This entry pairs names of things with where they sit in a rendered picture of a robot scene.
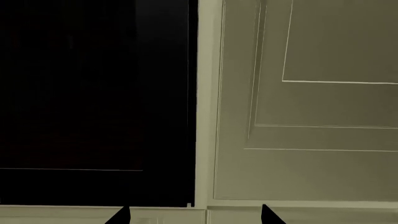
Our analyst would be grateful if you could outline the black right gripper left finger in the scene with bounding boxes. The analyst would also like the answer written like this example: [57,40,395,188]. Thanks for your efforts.
[104,205,131,224]

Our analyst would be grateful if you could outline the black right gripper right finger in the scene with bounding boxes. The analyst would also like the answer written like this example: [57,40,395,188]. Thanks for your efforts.
[261,203,287,224]

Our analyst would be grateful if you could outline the beige panelled cabinet door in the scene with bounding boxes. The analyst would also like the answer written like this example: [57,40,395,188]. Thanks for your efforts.
[213,0,398,203]

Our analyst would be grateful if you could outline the beige cabinet frame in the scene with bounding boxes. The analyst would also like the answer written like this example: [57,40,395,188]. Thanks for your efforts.
[0,0,398,224]

